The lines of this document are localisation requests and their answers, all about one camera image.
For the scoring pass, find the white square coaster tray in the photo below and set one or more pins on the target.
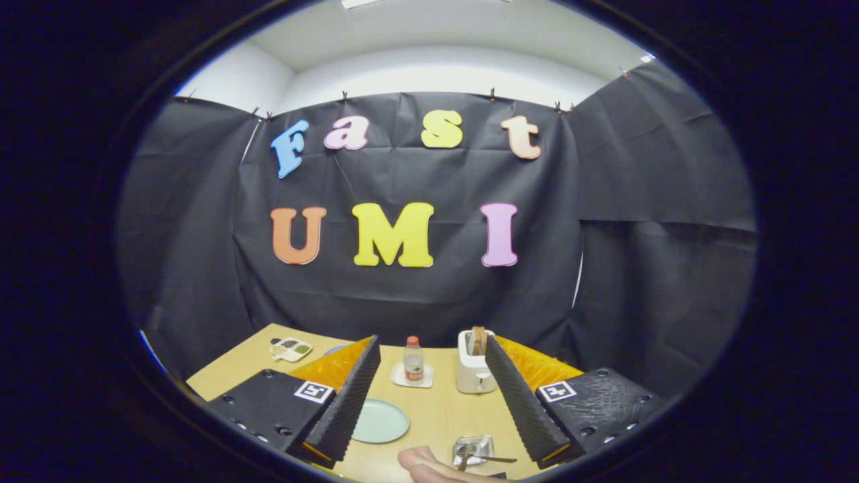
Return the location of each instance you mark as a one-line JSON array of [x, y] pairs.
[[397, 379]]

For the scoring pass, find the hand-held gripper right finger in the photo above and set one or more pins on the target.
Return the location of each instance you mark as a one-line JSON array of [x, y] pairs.
[[520, 402]]

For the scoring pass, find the toasted bread slice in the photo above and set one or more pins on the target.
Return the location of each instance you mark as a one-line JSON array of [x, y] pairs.
[[482, 341], [472, 341]]

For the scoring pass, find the ceiling light panel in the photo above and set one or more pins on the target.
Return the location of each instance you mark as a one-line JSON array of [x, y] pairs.
[[359, 3]]

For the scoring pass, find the white divided sauce dish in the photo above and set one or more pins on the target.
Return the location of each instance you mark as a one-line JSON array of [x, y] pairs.
[[290, 349]]

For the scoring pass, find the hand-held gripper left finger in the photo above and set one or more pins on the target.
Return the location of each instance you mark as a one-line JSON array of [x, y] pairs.
[[349, 402]]

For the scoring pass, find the white toaster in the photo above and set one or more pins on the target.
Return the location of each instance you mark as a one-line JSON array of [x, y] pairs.
[[470, 376]]

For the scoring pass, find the clear plastic water bottle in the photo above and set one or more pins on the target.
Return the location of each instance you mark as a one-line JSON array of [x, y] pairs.
[[413, 365]]

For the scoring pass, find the blue oval plate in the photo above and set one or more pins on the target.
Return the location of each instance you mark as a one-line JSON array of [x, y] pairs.
[[335, 349]]

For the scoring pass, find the light green round plate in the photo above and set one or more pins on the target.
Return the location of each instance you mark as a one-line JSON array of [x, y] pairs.
[[382, 421]]

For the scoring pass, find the black backdrop cloth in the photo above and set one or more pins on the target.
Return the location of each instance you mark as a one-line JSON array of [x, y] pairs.
[[429, 181]]

